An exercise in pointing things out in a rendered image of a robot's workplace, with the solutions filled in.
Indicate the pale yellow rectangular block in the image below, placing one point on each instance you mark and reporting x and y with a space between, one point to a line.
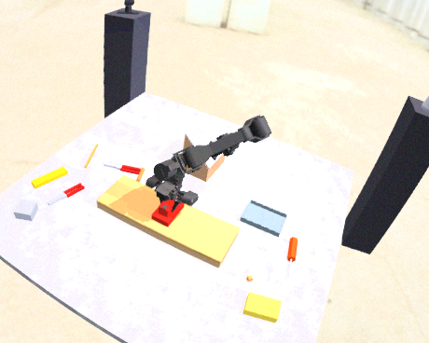
262 307

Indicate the pale yellow panel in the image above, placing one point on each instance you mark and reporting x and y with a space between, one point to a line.
192 231

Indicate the yellow flat bar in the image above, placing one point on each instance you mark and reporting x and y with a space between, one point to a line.
43 180

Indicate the red-handled awl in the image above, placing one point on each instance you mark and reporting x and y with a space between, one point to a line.
68 193
123 168

